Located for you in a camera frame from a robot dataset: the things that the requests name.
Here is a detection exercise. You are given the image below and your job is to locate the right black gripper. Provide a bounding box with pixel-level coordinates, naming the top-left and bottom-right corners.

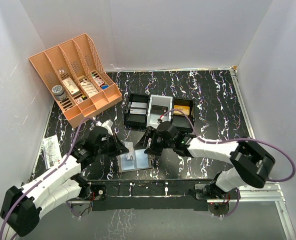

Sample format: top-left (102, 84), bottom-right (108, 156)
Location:
top-left (136, 126), bottom-right (174, 155)

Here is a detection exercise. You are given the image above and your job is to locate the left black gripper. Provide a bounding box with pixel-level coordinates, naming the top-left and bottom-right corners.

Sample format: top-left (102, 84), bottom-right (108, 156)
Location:
top-left (95, 131), bottom-right (129, 158)

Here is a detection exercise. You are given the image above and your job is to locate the white credit card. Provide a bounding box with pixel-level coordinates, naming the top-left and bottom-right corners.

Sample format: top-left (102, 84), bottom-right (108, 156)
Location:
top-left (124, 141), bottom-right (135, 161)

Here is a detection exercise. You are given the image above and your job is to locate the grey leather card holder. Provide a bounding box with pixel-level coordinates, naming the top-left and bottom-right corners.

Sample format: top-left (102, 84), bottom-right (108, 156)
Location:
top-left (118, 149), bottom-right (152, 173)

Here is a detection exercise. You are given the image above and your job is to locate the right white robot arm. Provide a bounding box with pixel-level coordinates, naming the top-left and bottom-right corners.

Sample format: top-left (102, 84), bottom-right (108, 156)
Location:
top-left (134, 121), bottom-right (275, 199)

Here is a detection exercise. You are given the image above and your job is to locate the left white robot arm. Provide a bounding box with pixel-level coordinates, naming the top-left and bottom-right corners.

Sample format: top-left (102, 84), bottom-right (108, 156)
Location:
top-left (0, 120), bottom-right (129, 239)

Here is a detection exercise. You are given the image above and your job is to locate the black left card tray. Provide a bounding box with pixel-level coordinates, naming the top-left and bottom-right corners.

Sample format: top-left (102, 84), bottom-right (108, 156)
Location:
top-left (124, 93), bottom-right (149, 129)

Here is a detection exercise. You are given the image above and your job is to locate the black card tray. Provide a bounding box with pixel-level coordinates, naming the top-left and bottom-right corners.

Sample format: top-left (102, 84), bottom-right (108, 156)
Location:
top-left (124, 93), bottom-right (149, 129)
top-left (172, 98), bottom-right (196, 133)

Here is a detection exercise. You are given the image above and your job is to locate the white middle card tray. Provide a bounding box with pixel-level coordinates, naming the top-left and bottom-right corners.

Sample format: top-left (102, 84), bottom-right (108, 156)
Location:
top-left (146, 94), bottom-right (173, 129)

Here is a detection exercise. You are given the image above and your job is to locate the silver credit card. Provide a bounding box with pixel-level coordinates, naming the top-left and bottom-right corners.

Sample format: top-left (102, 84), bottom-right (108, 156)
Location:
top-left (130, 102), bottom-right (147, 115)

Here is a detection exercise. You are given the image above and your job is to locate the black right card tray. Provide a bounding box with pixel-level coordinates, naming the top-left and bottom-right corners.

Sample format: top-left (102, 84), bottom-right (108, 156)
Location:
top-left (172, 98), bottom-right (196, 133)

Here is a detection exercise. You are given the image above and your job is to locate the gold credit card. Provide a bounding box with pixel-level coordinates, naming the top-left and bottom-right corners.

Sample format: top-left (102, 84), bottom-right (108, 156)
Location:
top-left (173, 104), bottom-right (190, 116)

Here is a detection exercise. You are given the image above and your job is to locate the white label card stack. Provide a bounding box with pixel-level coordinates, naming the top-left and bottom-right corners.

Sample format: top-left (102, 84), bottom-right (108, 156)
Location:
top-left (79, 78), bottom-right (98, 97)

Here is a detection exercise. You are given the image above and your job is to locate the white patterned paper sheet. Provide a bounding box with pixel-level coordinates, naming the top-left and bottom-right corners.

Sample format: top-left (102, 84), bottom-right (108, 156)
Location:
top-left (42, 135), bottom-right (62, 169)

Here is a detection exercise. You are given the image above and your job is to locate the small colourful packet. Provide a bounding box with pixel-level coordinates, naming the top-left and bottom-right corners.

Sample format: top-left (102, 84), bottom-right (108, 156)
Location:
top-left (91, 71), bottom-right (105, 87)

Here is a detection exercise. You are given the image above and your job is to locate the white red box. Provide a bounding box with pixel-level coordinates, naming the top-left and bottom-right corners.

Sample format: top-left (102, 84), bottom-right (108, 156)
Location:
top-left (62, 77), bottom-right (80, 97)

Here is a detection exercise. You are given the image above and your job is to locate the round patterned tin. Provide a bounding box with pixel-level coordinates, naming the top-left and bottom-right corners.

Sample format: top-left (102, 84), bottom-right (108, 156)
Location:
top-left (52, 84), bottom-right (67, 101)

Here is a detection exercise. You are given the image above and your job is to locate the orange plastic file organizer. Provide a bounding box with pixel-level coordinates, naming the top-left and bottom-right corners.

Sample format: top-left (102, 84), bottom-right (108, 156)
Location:
top-left (29, 33), bottom-right (123, 128)

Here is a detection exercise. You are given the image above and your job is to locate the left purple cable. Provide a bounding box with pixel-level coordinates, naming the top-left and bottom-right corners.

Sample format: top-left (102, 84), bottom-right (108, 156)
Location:
top-left (0, 117), bottom-right (100, 240)

